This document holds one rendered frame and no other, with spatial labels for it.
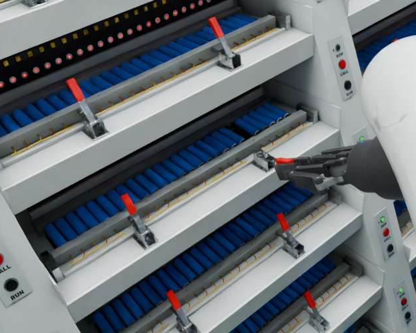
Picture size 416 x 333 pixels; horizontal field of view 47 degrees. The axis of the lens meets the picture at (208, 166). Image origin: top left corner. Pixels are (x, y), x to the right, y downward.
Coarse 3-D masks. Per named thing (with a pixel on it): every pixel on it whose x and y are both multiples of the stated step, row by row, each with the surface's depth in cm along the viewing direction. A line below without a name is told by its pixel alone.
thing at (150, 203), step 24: (288, 120) 97; (240, 144) 93; (264, 144) 95; (216, 168) 89; (168, 192) 85; (192, 192) 86; (120, 216) 81; (72, 240) 78; (96, 240) 80; (72, 264) 76
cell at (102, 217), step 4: (88, 204) 86; (92, 204) 85; (96, 204) 86; (88, 208) 85; (92, 208) 85; (96, 208) 84; (100, 208) 85; (92, 212) 84; (96, 212) 84; (100, 212) 83; (104, 212) 84; (96, 216) 83; (100, 216) 83; (104, 216) 82; (108, 216) 83; (100, 220) 82; (104, 220) 82
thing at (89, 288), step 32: (256, 96) 105; (288, 96) 104; (192, 128) 98; (320, 128) 97; (128, 160) 91; (64, 192) 86; (224, 192) 86; (256, 192) 88; (160, 224) 82; (192, 224) 81; (128, 256) 77; (160, 256) 79; (64, 288) 74; (96, 288) 73
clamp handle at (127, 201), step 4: (120, 196) 77; (124, 196) 77; (128, 196) 77; (124, 200) 77; (128, 200) 77; (124, 204) 77; (128, 204) 77; (132, 204) 77; (128, 208) 77; (132, 208) 77; (132, 212) 77; (136, 212) 78; (132, 216) 77; (136, 216) 78; (136, 220) 78; (140, 220) 78; (136, 224) 78; (140, 224) 78; (140, 228) 78; (144, 228) 78; (140, 232) 79; (144, 232) 78
